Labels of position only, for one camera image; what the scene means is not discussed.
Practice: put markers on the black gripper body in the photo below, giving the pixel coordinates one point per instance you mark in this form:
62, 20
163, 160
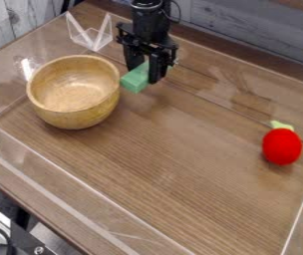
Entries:
148, 29

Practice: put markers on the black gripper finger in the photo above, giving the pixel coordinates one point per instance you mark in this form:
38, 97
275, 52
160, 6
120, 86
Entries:
157, 66
134, 56

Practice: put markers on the green rectangular block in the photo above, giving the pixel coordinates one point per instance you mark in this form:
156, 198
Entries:
134, 80

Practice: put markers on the wooden bowl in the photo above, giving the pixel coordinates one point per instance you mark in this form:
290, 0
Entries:
74, 91

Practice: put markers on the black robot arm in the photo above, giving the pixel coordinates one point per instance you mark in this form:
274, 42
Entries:
145, 39

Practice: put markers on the red plush strawberry toy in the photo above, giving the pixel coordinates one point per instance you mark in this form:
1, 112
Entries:
280, 144

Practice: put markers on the black metal equipment base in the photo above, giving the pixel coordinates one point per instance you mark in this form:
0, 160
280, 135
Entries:
18, 242

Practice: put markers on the clear acrylic corner bracket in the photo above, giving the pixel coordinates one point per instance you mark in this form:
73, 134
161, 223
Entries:
90, 38

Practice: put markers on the clear acrylic tray wall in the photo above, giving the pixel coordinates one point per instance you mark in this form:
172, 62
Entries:
94, 224

